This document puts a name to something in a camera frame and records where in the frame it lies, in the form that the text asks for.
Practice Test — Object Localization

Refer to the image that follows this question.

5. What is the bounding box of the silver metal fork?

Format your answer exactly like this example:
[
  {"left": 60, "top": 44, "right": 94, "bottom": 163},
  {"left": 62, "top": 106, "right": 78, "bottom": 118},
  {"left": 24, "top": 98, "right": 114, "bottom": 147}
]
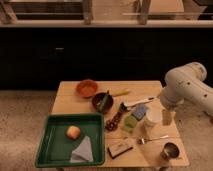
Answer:
[{"left": 136, "top": 135, "right": 169, "bottom": 144}]

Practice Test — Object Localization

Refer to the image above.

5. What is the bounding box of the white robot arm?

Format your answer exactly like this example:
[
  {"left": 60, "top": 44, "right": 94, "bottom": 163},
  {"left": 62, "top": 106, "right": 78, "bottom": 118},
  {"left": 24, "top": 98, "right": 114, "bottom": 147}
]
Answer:
[{"left": 159, "top": 62, "right": 213, "bottom": 126}]

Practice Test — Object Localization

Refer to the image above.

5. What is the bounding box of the green vegetable in bowl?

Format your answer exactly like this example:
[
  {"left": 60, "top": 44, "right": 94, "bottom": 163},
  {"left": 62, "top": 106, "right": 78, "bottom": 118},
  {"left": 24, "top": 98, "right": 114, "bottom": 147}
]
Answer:
[{"left": 99, "top": 90, "right": 109, "bottom": 111}]

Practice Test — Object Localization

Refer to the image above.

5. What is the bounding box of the dark brown bowl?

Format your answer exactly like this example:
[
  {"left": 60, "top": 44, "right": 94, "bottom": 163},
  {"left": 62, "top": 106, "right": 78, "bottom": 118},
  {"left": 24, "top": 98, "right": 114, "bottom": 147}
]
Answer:
[{"left": 92, "top": 92, "right": 114, "bottom": 113}]

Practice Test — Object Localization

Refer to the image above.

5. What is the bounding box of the red bowl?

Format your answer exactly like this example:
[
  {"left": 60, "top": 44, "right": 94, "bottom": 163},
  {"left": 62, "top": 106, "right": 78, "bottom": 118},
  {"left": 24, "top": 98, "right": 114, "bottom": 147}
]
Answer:
[{"left": 76, "top": 79, "right": 98, "bottom": 98}]

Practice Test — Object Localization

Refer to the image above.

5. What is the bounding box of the white cup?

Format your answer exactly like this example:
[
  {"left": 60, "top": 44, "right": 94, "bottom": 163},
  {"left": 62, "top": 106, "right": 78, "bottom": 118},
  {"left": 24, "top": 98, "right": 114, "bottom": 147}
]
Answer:
[{"left": 145, "top": 109, "right": 162, "bottom": 127}]

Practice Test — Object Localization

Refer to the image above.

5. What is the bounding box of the blue yellow sponge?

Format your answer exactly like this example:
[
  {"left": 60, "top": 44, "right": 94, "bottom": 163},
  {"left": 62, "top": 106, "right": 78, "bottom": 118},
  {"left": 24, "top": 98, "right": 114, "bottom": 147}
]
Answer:
[{"left": 131, "top": 104, "right": 148, "bottom": 121}]

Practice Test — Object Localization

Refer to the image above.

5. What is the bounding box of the metal cup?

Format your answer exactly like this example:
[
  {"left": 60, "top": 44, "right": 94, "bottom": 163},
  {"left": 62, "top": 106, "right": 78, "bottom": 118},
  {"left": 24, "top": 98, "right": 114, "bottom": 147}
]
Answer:
[{"left": 161, "top": 142, "right": 180, "bottom": 160}]

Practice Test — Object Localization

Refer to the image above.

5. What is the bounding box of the green cup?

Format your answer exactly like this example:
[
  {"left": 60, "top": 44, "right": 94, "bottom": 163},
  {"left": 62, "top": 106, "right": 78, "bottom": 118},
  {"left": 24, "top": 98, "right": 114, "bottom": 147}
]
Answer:
[{"left": 123, "top": 115, "right": 137, "bottom": 133}]

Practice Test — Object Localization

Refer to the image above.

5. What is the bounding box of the bunch of dark grapes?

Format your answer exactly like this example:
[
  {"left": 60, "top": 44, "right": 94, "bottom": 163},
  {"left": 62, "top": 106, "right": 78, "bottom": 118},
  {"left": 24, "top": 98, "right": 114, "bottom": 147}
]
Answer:
[{"left": 105, "top": 112, "right": 122, "bottom": 131}]

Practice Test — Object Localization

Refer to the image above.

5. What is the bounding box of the yellow corn cob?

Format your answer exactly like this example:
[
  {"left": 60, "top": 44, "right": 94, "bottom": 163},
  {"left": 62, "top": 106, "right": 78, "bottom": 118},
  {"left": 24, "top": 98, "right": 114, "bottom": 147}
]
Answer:
[{"left": 111, "top": 89, "right": 131, "bottom": 97}]

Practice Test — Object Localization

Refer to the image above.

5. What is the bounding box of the grey folded cloth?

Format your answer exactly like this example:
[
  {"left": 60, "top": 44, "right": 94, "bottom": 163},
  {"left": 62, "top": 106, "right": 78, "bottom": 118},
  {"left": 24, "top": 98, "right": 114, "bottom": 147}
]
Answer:
[{"left": 70, "top": 136, "right": 94, "bottom": 163}]

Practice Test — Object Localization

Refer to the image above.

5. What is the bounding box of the orange yellow fruit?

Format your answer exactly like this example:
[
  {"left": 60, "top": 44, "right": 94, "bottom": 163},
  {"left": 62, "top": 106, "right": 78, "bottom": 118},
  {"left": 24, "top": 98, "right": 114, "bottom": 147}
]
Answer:
[{"left": 66, "top": 126, "right": 81, "bottom": 139}]

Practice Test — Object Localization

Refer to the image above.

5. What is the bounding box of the green plastic tray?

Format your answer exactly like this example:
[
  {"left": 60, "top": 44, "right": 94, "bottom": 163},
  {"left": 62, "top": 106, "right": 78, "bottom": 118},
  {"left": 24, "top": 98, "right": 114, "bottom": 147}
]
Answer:
[{"left": 35, "top": 113, "right": 105, "bottom": 168}]

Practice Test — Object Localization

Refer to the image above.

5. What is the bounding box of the white handled spoon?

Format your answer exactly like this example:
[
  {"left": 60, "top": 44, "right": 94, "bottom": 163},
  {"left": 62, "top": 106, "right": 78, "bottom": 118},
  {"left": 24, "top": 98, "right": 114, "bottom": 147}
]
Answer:
[{"left": 120, "top": 97, "right": 155, "bottom": 111}]

